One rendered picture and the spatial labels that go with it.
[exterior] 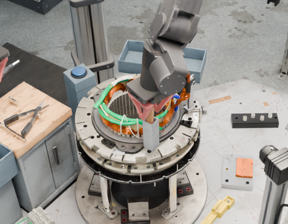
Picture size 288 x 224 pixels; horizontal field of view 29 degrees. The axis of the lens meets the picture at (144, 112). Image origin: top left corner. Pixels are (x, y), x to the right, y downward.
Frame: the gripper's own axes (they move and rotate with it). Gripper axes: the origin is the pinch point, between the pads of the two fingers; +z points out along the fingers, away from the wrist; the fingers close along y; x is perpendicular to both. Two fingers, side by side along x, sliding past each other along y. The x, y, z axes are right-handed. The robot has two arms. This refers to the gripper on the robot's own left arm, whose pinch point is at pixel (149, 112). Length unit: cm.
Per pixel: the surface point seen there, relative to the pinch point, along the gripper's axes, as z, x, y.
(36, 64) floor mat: 129, 161, 65
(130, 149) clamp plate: 11.2, 1.2, -3.8
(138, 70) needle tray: 17.6, 27.8, 21.8
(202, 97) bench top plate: 41, 24, 50
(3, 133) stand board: 18.7, 29.7, -22.2
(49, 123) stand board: 17.4, 24.7, -11.4
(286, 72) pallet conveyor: 112, 57, 167
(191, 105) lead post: 8.2, 1.4, 16.5
